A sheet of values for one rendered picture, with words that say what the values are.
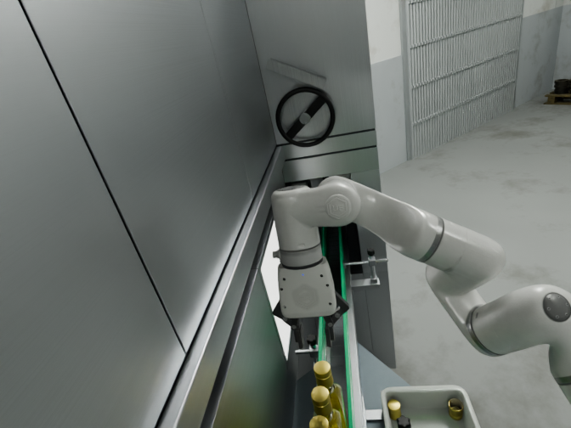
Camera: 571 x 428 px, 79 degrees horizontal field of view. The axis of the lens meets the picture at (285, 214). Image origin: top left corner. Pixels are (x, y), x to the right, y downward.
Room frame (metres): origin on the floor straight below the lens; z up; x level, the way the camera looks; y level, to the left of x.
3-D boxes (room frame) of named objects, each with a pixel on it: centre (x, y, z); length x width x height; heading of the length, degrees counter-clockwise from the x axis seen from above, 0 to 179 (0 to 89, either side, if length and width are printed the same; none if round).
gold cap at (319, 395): (0.43, 0.01, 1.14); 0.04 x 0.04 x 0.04
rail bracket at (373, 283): (1.07, -0.25, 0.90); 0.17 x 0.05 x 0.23; 78
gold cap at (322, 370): (0.49, 0.00, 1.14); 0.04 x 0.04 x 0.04
